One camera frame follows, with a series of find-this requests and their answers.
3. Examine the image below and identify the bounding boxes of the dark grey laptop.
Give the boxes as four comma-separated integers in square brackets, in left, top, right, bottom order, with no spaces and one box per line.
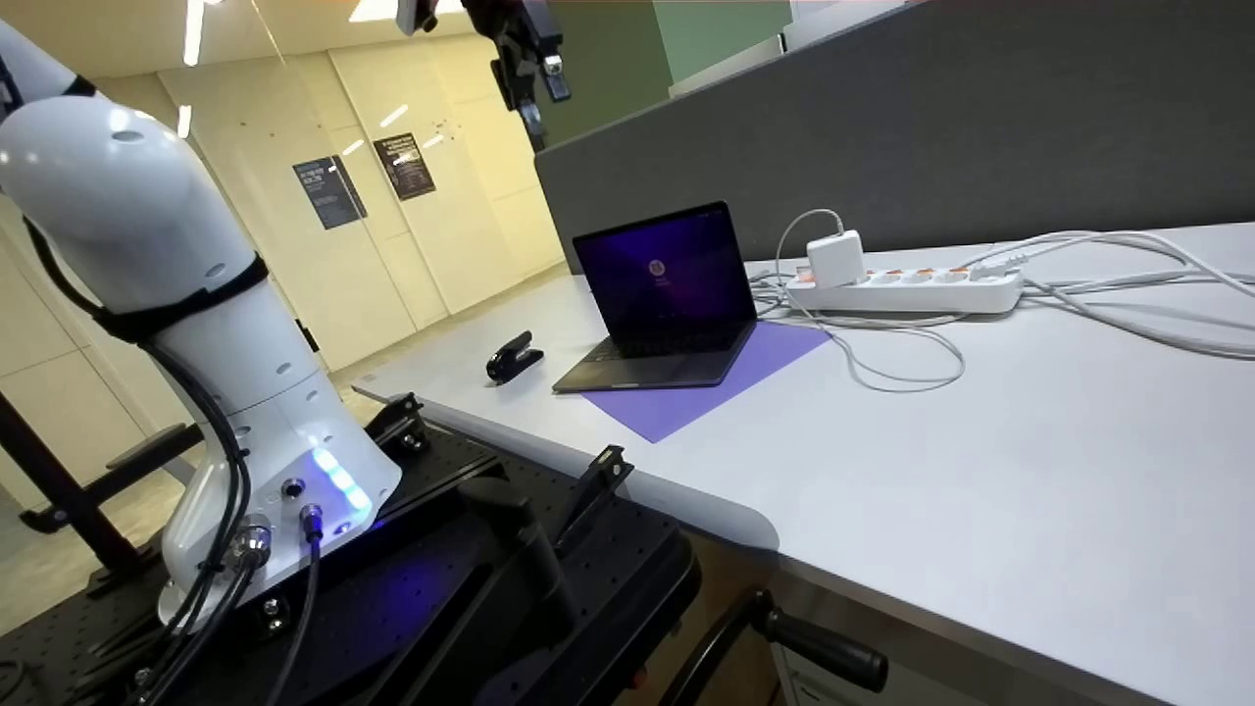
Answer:
[547,197,765,395]

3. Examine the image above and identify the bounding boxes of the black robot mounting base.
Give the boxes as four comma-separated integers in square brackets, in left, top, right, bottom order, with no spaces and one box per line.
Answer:
[0,387,707,706]

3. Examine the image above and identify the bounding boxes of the dark wall poster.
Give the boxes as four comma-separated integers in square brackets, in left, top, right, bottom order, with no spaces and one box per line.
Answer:
[372,131,443,204]
[290,153,372,234]

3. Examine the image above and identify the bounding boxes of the black metal stand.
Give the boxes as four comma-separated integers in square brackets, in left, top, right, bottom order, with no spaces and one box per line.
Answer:
[0,387,209,595]

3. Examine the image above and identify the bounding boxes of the black stapler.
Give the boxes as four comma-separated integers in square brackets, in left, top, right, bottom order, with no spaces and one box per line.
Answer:
[482,328,547,387]

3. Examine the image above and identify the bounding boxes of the thin white charger cable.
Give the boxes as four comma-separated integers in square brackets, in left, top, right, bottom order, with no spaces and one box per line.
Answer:
[769,204,973,395]

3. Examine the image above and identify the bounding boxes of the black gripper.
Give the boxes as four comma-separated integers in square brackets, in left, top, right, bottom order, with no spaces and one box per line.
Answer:
[460,0,577,153]

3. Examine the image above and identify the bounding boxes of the ceiling light strip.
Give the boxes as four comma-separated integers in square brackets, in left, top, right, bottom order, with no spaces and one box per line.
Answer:
[180,0,210,72]
[345,0,469,28]

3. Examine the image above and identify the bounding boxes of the thick white power cable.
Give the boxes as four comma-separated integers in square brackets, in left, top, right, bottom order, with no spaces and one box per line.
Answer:
[1016,280,1255,366]

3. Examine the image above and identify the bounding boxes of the purple paper mat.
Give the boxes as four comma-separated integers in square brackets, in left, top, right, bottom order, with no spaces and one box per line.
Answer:
[581,316,835,447]

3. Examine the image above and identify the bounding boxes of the white power strip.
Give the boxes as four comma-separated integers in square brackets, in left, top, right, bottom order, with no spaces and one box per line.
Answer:
[777,262,1026,323]

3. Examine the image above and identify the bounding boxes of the black clamp handle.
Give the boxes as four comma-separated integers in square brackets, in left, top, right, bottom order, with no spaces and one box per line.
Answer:
[660,588,892,706]

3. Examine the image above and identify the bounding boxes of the grey desk partition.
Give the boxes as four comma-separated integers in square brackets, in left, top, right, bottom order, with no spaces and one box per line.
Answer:
[534,0,1255,280]

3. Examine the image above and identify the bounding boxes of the white looping cable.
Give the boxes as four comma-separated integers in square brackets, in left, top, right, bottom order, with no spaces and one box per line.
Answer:
[952,228,1255,301]

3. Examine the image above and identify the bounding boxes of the white laptop charger adapter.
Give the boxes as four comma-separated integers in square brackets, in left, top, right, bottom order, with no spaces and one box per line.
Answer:
[803,228,870,293]

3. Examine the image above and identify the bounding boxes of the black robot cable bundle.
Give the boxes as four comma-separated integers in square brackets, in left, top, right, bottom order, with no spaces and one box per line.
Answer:
[20,217,333,706]

